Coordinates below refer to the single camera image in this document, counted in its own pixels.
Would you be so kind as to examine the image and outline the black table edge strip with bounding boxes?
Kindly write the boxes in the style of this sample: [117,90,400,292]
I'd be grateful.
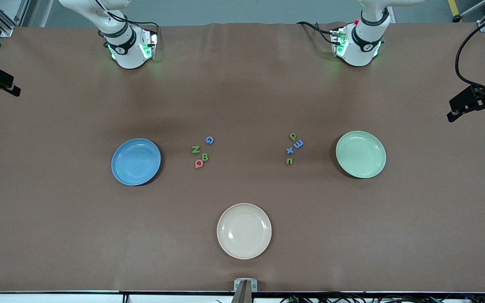
[0,290,485,295]

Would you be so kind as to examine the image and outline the blue plate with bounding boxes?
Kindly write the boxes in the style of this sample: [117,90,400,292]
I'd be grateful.
[111,138,162,186]

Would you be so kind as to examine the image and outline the green plate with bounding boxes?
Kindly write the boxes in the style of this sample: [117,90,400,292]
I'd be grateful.
[336,130,387,179]

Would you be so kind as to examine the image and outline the tangled black floor cables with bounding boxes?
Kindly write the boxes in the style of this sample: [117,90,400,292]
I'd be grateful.
[280,292,485,303]

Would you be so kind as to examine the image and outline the black base cable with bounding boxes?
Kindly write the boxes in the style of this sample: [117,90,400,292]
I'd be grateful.
[107,12,161,35]
[296,21,336,45]

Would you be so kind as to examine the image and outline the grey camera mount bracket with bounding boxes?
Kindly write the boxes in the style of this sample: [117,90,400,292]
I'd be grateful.
[233,278,258,303]

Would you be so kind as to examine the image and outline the beige plate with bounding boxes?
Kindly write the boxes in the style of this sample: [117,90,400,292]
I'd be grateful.
[216,203,272,260]

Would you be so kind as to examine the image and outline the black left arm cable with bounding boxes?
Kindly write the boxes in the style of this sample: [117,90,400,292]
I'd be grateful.
[455,16,485,90]

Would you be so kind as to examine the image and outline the black right base cable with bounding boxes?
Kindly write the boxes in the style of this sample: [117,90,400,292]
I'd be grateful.
[107,12,161,35]

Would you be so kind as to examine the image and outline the grey bar with black foot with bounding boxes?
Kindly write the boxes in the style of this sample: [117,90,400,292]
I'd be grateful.
[453,0,485,23]

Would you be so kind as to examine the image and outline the black left base cable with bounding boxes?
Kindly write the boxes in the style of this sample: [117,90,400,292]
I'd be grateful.
[296,21,336,45]

